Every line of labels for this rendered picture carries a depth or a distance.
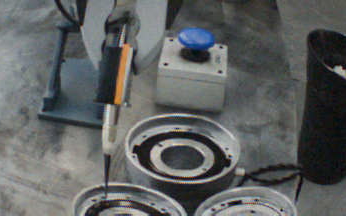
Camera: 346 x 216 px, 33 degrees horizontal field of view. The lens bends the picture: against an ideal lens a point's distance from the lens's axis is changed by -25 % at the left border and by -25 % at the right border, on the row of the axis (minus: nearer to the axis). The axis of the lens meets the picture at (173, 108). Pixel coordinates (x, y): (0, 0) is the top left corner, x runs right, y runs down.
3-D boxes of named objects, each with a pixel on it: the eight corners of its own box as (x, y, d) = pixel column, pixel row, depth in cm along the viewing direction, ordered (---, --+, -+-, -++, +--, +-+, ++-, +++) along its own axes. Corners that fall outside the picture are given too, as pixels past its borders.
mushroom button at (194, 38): (211, 83, 78) (215, 43, 75) (172, 78, 78) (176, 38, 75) (212, 64, 81) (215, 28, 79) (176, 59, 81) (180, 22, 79)
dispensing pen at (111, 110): (88, 199, 57) (111, 7, 57) (93, 195, 61) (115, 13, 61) (111, 205, 57) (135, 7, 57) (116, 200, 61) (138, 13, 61)
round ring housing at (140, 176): (116, 201, 64) (115, 170, 62) (134, 140, 73) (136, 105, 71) (224, 217, 63) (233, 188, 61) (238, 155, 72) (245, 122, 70)
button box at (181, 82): (222, 113, 78) (227, 73, 75) (154, 104, 78) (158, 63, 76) (224, 73, 85) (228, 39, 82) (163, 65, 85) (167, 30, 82)
